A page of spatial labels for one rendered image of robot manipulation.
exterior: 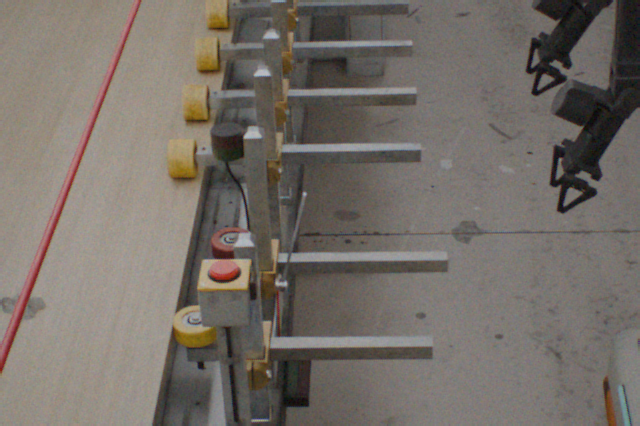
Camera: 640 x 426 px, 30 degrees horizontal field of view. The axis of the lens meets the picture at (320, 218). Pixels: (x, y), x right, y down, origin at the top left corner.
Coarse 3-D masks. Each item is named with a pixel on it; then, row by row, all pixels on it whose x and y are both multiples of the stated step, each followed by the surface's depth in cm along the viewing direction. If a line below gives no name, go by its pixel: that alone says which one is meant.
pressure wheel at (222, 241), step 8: (216, 232) 235; (224, 232) 235; (232, 232) 235; (240, 232) 235; (248, 232) 234; (216, 240) 232; (224, 240) 233; (232, 240) 232; (216, 248) 231; (224, 248) 230; (232, 248) 230; (216, 256) 232; (224, 256) 231; (232, 256) 230
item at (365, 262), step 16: (304, 256) 235; (320, 256) 235; (336, 256) 235; (352, 256) 235; (368, 256) 234; (384, 256) 234; (400, 256) 234; (416, 256) 234; (432, 256) 234; (288, 272) 235; (304, 272) 235; (320, 272) 235; (336, 272) 235; (352, 272) 235; (368, 272) 235; (384, 272) 235; (400, 272) 235; (416, 272) 234
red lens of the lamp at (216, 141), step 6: (210, 132) 215; (216, 138) 213; (222, 138) 213; (228, 138) 213; (234, 138) 213; (240, 138) 214; (216, 144) 214; (222, 144) 214; (228, 144) 214; (234, 144) 214; (240, 144) 215
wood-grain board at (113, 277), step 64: (0, 0) 337; (64, 0) 336; (128, 0) 334; (192, 0) 333; (0, 64) 303; (64, 64) 301; (128, 64) 300; (192, 64) 299; (0, 128) 275; (64, 128) 273; (128, 128) 272; (192, 128) 271; (0, 192) 251; (128, 192) 249; (192, 192) 249; (0, 256) 231; (64, 256) 231; (128, 256) 230; (0, 320) 215; (64, 320) 214; (128, 320) 213; (0, 384) 200; (64, 384) 200; (128, 384) 199
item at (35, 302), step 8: (16, 296) 218; (32, 296) 218; (0, 304) 218; (8, 304) 218; (32, 304) 217; (40, 304) 217; (8, 312) 216; (24, 312) 215; (32, 312) 215; (24, 320) 214
